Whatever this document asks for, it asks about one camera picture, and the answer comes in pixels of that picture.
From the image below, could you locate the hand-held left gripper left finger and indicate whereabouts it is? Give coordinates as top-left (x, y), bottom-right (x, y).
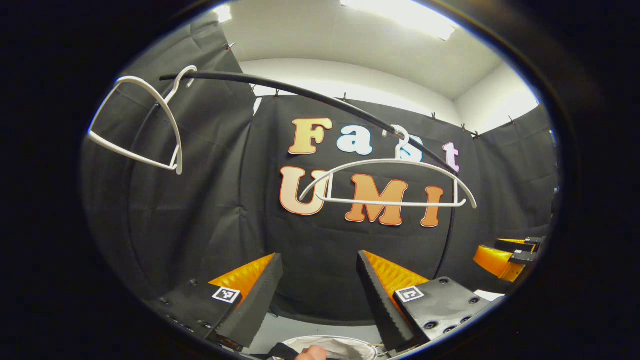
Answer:
top-left (145, 252), bottom-right (284, 351)

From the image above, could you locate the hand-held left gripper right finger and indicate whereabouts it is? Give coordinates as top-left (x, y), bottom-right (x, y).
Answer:
top-left (356, 250), bottom-right (503, 353)

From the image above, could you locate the white laundry hamper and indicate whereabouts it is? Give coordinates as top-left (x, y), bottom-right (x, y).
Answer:
top-left (280, 335), bottom-right (379, 360)

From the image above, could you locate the white plastic clothes hanger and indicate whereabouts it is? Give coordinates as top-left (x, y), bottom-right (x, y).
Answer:
top-left (87, 65), bottom-right (198, 176)
top-left (299, 125), bottom-right (478, 210)

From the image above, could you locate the black clothes rack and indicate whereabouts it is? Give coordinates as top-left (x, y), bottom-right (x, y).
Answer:
top-left (159, 70), bottom-right (460, 268)

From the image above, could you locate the pink rounded thing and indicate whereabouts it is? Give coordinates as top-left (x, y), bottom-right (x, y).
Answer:
top-left (295, 346), bottom-right (328, 360)

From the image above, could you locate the black backdrop cloth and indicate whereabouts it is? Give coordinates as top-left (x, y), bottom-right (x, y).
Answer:
top-left (82, 20), bottom-right (560, 326)

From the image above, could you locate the row of small black clips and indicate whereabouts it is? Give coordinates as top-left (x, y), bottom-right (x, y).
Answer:
top-left (226, 42), bottom-right (516, 138)

